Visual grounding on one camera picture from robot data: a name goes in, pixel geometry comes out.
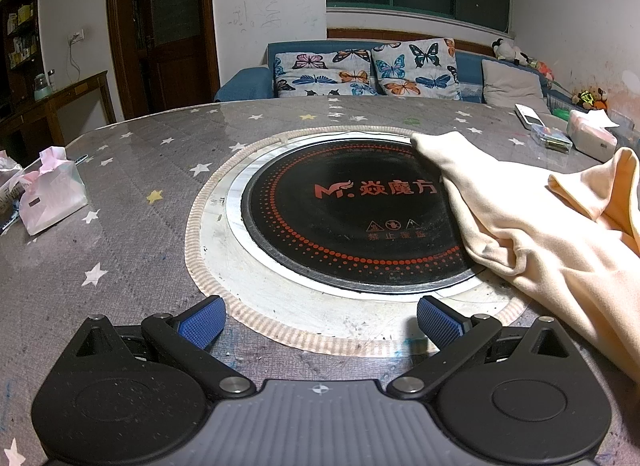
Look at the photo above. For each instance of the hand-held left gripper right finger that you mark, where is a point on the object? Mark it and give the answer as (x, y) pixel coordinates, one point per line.
(440, 322)

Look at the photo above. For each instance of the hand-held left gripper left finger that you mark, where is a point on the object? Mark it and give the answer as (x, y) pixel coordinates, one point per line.
(202, 322)

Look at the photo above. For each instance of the cream garment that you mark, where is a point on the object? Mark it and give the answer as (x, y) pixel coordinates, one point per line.
(525, 236)

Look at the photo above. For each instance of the round black induction cooktop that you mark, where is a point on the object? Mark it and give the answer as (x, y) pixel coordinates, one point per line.
(325, 226)

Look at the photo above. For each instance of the grey star-print tablecloth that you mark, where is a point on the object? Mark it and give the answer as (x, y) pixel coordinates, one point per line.
(125, 185)

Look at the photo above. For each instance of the pink tissue pack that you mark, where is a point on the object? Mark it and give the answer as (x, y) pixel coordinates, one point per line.
(52, 196)

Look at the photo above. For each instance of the clear plastic box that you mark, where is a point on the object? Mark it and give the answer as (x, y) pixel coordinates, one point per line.
(550, 138)

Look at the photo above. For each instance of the white remote control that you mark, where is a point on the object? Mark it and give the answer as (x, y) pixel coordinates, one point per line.
(531, 116)

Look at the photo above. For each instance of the white tissue box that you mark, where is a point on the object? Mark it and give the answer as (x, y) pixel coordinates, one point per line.
(592, 138)

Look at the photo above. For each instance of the blue sofa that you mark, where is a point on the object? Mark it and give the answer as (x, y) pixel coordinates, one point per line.
(245, 83)

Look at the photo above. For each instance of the grey cushion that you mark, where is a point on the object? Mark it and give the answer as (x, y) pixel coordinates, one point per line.
(510, 83)

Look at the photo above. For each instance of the butterfly print cushion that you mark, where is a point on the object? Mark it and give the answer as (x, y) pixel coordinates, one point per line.
(320, 73)
(415, 68)

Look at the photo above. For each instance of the wooden sideboard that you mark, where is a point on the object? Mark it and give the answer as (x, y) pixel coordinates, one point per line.
(70, 95)

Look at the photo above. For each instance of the orange plush toy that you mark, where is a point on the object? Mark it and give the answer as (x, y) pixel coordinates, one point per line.
(590, 98)

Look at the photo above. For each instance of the black white plush toy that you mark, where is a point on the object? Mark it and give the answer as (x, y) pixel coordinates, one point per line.
(507, 51)

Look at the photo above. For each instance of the pale green bottle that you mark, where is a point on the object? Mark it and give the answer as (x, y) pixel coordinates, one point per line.
(41, 88)

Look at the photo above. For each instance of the brown wooden door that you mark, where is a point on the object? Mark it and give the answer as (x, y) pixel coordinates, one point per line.
(165, 30)

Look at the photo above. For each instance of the dark wooden shelf cabinet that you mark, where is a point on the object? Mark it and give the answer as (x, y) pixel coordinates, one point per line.
(20, 30)

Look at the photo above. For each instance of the white wall socket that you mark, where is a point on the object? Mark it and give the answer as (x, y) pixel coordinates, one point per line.
(76, 37)

